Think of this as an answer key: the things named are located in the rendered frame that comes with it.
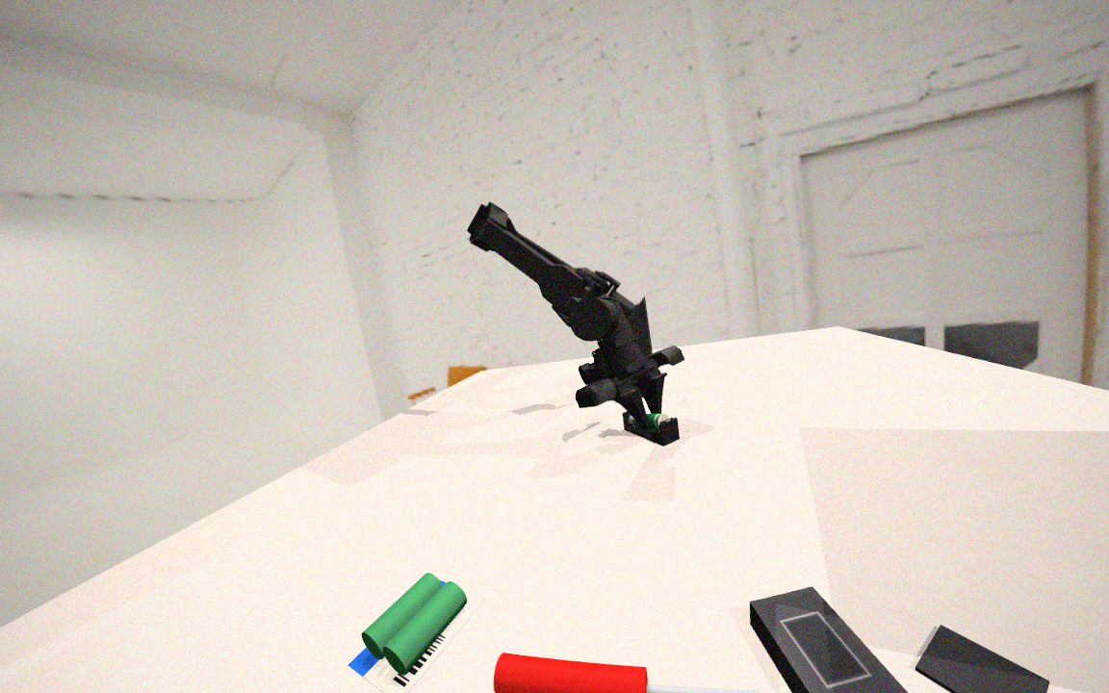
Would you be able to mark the green battery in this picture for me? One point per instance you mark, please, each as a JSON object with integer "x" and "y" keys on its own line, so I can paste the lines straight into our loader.
{"x": 654, "y": 420}

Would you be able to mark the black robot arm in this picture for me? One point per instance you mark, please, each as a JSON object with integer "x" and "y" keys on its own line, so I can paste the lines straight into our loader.
{"x": 578, "y": 295}

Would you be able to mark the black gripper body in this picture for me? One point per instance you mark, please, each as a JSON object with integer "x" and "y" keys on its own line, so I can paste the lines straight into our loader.
{"x": 626, "y": 364}

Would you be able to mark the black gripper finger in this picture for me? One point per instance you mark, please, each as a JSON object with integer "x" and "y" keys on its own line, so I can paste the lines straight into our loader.
{"x": 652, "y": 392}
{"x": 633, "y": 403}

